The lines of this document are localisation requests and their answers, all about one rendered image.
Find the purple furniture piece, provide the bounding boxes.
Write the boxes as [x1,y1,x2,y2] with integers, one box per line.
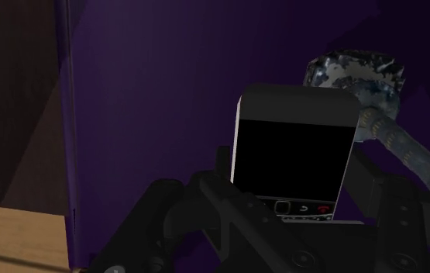
[53,0,430,273]

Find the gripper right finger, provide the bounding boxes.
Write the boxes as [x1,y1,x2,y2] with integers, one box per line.
[344,146,430,273]

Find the mottled grey mallet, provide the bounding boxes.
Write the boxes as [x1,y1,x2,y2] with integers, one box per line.
[303,49,430,193]

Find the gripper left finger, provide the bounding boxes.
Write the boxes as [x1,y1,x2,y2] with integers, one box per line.
[88,145,325,273]

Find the light wooden furniture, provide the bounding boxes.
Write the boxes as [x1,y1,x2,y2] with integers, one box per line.
[0,203,71,273]

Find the black keypad phone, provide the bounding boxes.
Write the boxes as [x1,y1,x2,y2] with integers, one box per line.
[230,83,362,222]

